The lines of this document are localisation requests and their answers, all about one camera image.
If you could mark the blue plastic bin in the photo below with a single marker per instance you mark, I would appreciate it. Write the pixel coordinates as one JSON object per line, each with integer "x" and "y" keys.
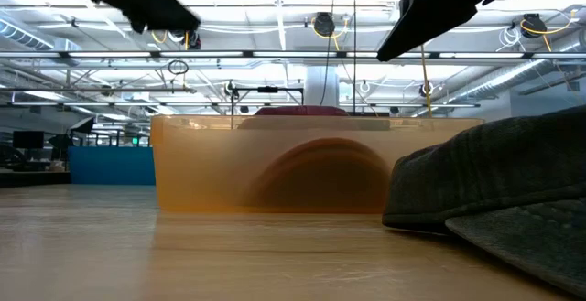
{"x": 110, "y": 166}

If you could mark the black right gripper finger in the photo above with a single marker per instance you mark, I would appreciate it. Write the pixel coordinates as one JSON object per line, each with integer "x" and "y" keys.
{"x": 412, "y": 26}

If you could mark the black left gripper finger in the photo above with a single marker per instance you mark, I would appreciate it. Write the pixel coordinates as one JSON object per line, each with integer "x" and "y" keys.
{"x": 137, "y": 19}
{"x": 169, "y": 6}

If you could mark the silver ribbed air duct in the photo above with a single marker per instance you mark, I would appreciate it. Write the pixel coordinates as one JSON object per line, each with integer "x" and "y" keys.
{"x": 23, "y": 35}
{"x": 503, "y": 78}

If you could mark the orange translucent plastic bin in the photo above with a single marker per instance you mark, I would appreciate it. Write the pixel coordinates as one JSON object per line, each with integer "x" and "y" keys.
{"x": 197, "y": 173}

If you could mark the dark charcoal baseball cap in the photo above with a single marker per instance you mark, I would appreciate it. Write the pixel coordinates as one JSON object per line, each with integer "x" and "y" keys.
{"x": 494, "y": 168}

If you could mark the black camera rig frame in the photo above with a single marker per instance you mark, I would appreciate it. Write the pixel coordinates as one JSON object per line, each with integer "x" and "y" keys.
{"x": 268, "y": 89}

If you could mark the black monitor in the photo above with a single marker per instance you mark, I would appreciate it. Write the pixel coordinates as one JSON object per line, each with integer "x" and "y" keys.
{"x": 27, "y": 139}

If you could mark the dark desk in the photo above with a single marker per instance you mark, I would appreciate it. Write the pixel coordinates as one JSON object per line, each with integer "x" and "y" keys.
{"x": 32, "y": 179}

